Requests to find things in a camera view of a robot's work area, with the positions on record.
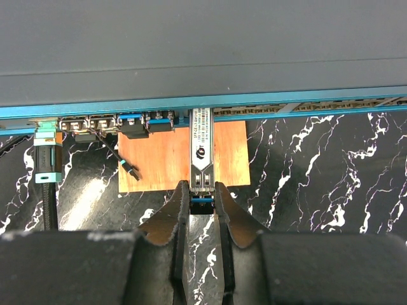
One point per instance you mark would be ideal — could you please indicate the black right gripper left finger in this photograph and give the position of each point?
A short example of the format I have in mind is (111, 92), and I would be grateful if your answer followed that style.
(142, 266)

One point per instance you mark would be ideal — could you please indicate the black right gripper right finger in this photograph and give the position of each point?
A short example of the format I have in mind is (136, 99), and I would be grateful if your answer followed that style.
(265, 267)

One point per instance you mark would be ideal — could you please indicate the silver SFP module plug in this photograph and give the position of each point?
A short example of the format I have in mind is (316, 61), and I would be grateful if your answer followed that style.
(202, 171)
(133, 125)
(160, 121)

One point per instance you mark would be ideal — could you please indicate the wooden board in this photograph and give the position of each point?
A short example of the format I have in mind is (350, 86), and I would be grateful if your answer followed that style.
(163, 158)

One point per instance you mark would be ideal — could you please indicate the dark grey network switch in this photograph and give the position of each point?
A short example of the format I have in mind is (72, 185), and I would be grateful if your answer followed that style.
(73, 60)

